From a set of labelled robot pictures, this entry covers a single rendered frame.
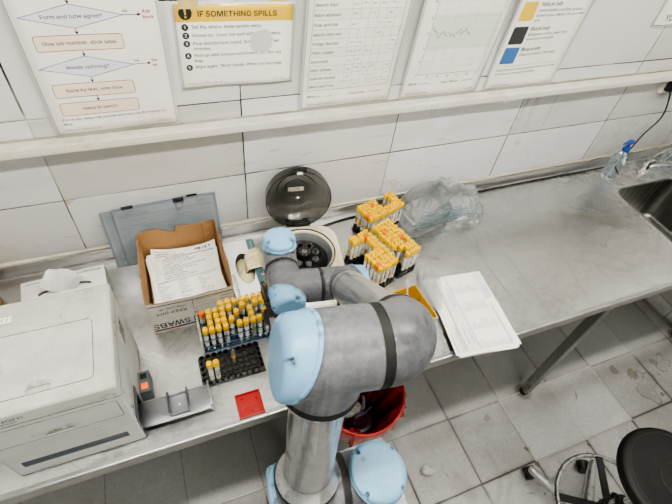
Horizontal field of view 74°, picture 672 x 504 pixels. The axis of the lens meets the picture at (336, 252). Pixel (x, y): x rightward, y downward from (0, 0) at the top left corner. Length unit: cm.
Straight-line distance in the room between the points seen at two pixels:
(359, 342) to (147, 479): 173
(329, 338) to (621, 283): 153
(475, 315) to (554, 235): 59
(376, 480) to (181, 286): 82
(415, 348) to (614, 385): 233
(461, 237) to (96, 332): 127
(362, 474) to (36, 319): 76
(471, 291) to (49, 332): 122
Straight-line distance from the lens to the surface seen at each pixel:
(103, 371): 106
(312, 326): 55
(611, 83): 208
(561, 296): 177
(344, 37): 133
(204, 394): 127
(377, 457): 94
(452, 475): 226
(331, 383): 56
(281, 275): 95
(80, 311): 116
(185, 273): 147
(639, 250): 214
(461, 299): 156
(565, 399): 266
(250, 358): 132
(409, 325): 58
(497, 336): 153
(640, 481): 184
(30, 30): 122
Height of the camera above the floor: 206
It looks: 48 degrees down
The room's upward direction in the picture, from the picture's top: 9 degrees clockwise
